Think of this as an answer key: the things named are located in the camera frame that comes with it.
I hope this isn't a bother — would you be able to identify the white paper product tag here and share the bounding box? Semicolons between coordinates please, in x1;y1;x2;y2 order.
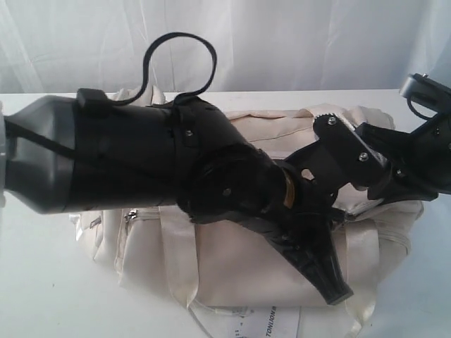
188;303;300;337

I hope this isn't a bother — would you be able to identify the black cable loop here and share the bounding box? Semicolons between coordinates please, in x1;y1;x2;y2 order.
112;31;218;106

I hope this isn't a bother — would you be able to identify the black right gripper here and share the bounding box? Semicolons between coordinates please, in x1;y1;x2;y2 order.
357;115;450;204

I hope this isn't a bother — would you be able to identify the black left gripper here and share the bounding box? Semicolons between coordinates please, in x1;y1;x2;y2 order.
177;144;353;305

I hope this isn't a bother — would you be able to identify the white backdrop curtain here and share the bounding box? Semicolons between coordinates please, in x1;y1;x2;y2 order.
1;1;450;93

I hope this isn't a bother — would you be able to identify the cream duffel bag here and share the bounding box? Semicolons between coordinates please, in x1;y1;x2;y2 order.
72;87;424;338

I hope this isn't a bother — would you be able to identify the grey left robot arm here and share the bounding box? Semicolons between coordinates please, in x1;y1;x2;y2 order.
4;89;352;305

